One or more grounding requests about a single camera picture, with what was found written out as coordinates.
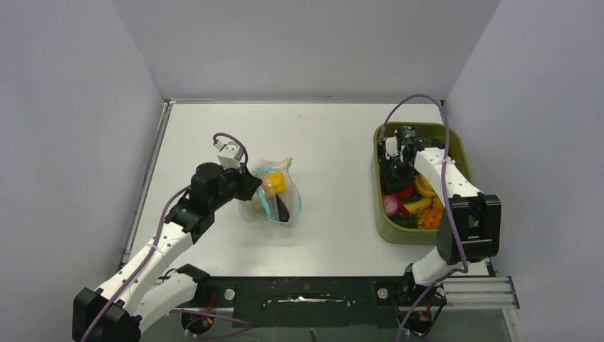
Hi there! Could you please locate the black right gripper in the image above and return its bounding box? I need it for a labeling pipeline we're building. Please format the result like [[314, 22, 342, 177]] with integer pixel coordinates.
[[380, 152, 417, 194]]

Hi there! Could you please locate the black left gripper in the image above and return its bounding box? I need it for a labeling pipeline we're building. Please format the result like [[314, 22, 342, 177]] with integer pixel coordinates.
[[209, 161, 262, 211]]

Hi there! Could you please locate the yellow bell pepper toy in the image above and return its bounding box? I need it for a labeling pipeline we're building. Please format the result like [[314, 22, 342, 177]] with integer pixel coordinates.
[[264, 171, 287, 196]]

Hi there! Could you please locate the clear zip top bag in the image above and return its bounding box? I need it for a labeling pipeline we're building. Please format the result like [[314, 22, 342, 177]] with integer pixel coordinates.
[[238, 158, 302, 226]]

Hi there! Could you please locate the dark purple eggplant toy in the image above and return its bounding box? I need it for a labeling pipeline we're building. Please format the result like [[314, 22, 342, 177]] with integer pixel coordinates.
[[275, 195, 291, 223]]

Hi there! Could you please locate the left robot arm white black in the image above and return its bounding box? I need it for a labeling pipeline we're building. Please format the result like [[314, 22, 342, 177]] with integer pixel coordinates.
[[72, 162, 262, 341]]

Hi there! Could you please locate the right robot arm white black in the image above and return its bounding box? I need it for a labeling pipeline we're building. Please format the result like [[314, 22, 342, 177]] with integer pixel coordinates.
[[375, 125, 502, 304]]

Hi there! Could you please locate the purple red onion toy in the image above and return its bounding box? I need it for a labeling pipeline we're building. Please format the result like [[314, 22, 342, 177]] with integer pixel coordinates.
[[382, 195, 400, 217]]

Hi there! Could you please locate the yellow banana bunch toy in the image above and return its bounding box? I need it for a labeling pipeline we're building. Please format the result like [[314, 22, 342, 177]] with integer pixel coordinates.
[[402, 175, 444, 214]]

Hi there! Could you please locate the orange spiky fruit toy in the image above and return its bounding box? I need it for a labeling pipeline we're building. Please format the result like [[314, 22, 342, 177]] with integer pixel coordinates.
[[417, 207, 444, 230]]

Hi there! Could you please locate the olive green plastic tub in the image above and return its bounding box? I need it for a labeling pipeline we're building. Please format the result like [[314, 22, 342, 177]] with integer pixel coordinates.
[[371, 121, 474, 246]]

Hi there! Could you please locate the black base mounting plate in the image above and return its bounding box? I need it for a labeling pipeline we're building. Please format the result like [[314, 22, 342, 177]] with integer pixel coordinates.
[[179, 276, 444, 331]]

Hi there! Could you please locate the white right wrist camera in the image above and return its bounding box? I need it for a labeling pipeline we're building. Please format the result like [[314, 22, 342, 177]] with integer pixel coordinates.
[[384, 136, 400, 160]]

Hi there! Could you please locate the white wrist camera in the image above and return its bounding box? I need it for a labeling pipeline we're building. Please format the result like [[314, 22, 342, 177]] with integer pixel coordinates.
[[384, 136, 400, 160], [214, 140, 244, 170]]

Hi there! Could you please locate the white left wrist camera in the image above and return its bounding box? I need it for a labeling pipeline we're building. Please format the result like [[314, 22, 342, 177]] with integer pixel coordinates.
[[214, 140, 244, 170]]

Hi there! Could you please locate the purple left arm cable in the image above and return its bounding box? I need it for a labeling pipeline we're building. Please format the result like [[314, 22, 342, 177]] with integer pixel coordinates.
[[80, 133, 249, 342]]

